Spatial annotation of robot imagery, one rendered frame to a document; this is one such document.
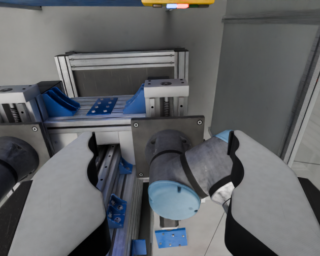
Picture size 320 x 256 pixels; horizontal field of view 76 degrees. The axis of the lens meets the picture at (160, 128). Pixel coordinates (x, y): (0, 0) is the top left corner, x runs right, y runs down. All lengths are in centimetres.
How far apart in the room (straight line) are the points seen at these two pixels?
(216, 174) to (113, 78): 114
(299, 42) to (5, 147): 95
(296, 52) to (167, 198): 63
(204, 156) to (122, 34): 128
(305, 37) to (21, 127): 90
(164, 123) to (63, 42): 125
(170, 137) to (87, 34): 122
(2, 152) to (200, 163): 55
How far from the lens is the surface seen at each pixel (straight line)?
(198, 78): 167
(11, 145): 74
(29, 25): 181
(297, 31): 86
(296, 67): 83
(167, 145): 58
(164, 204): 49
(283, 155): 87
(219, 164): 44
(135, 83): 144
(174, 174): 47
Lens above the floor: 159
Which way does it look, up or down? 63 degrees down
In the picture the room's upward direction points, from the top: 178 degrees clockwise
